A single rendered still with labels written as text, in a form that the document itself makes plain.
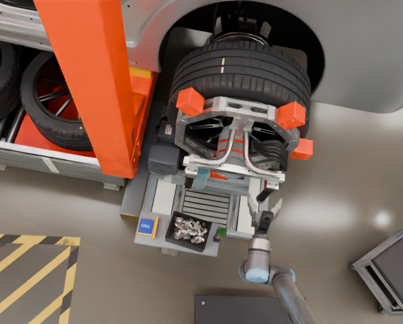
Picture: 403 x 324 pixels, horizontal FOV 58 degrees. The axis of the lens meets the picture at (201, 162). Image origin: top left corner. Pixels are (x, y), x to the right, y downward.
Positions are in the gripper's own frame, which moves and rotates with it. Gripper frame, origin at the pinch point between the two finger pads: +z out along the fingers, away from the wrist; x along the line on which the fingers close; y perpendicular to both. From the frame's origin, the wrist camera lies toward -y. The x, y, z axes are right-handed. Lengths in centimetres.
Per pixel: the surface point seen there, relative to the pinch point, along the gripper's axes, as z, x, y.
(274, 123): 20.3, -5.1, -26.3
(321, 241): 4, 60, 83
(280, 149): 12.2, -0.4, -21.2
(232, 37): 69, -26, -16
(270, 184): 0.0, -1.1, -11.9
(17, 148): 17, -131, 44
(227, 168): 2.8, -19.8, -14.9
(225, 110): 20.6, -25.4, -29.1
